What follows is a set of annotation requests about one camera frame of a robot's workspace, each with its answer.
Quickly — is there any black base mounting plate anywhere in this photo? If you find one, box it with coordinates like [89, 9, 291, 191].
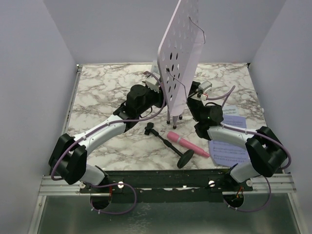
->
[80, 169, 253, 203]

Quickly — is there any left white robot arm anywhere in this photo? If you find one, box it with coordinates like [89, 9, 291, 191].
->
[48, 85, 166, 193]

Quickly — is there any white sheet music page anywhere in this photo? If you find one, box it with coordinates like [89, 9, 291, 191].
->
[222, 105, 239, 116]

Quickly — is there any black microphone stand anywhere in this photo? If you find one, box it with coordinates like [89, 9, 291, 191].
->
[144, 122, 195, 169]

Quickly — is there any lilac sheet music page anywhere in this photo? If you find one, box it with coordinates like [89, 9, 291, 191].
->
[209, 115, 249, 167]

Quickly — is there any pink toy microphone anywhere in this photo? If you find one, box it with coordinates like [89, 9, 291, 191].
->
[167, 131, 210, 158]

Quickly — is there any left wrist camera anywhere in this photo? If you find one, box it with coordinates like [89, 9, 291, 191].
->
[145, 76, 160, 93]

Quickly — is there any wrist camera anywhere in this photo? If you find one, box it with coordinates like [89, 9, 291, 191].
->
[197, 81, 212, 101]
[145, 76, 160, 93]

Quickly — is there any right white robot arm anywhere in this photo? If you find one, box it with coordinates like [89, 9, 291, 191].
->
[187, 81, 292, 191]

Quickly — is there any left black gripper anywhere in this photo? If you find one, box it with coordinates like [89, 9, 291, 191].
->
[136, 84, 170, 115]

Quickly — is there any aluminium frame rail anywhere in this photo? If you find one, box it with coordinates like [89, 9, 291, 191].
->
[39, 174, 296, 196]

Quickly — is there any lilac music stand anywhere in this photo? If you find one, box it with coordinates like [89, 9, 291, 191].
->
[157, 0, 206, 128]

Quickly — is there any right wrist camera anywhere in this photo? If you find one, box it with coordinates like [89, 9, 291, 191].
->
[197, 81, 212, 101]

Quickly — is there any clear plastic screw box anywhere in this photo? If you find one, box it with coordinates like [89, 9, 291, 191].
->
[151, 60, 160, 75]

